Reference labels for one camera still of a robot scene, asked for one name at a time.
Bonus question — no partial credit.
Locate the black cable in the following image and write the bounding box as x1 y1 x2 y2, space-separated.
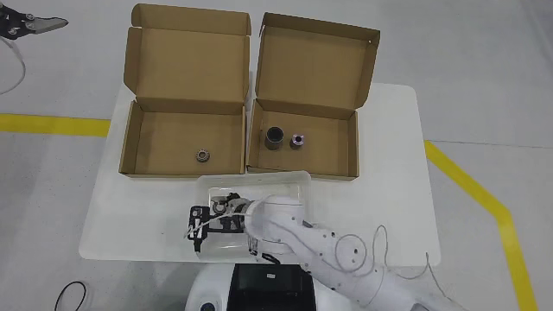
53 280 88 311

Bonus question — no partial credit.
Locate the robot body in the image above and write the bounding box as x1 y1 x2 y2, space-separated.
184 261 329 311

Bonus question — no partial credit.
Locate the dark metal bush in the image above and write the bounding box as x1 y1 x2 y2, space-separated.
264 126 285 151

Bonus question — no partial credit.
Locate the deep clear plastic tray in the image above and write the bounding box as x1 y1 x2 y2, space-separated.
196 170 314 264

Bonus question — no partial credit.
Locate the shallow cardboard box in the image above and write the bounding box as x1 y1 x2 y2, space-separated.
245 11 382 182
118 3 252 180

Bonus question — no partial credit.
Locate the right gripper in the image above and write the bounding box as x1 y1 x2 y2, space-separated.
220 197 252 225

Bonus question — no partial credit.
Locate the thin white cable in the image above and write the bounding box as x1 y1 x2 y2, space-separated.
0 35 28 96
334 224 447 299

